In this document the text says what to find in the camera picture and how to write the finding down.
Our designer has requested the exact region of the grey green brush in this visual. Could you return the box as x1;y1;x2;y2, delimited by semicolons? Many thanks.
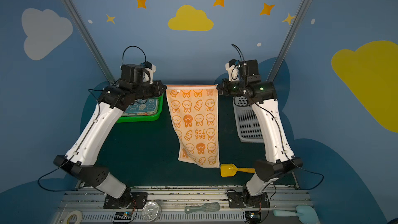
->
184;202;220;214

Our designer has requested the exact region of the aluminium front rail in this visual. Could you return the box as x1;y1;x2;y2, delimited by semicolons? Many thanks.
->
51;186;313;224

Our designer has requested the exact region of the clear round lid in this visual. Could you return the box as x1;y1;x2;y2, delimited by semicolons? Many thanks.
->
142;201;162;222

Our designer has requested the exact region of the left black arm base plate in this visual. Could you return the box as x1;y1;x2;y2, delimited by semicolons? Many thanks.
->
103;191;148;209

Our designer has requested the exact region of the aluminium frame post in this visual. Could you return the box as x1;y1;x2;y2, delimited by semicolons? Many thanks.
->
267;0;313;82
61;0;116;84

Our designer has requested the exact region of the aluminium rear frame bar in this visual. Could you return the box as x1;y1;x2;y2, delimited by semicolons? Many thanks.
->
109;83;273;91

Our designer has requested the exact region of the small circuit board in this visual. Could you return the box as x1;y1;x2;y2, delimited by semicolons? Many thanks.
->
245;212;262;224
113;212;133;224

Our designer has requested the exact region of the orange pattern towel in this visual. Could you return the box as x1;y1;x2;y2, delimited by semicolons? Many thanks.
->
166;89;220;168

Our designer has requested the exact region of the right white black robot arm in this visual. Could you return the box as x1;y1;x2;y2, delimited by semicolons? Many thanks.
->
217;79;303;197

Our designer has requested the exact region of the right small circuit board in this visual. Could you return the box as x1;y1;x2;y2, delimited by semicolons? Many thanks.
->
245;212;262;224

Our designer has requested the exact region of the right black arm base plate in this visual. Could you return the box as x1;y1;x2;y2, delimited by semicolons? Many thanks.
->
226;190;270;208

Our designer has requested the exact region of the green plastic basket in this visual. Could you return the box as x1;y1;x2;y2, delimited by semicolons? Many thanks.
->
117;96;164;123

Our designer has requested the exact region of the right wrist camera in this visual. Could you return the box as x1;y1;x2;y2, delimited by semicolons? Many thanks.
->
225;59;261;82

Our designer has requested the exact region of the teal owl pattern towel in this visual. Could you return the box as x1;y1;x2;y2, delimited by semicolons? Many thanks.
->
122;98;159;116

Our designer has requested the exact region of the aluminium left frame post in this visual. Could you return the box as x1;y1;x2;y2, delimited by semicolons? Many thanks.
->
61;0;116;84

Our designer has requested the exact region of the white tape roll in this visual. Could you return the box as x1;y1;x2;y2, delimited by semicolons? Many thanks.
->
64;211;83;224

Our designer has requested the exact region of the mint green spatula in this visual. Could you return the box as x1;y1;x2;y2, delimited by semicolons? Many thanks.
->
273;205;319;224

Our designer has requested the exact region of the left small circuit board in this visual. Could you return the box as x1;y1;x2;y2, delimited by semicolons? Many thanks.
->
113;212;133;224

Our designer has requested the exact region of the aluminium right frame post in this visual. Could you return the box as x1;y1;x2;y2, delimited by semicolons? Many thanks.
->
267;0;313;82

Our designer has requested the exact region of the yellow toy shovel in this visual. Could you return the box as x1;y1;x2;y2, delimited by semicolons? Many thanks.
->
220;164;255;177

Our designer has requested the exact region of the grey plastic basket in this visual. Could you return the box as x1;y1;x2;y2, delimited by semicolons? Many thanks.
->
233;97;264;143

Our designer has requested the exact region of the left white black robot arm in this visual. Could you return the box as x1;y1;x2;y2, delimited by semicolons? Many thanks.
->
54;80;167;199

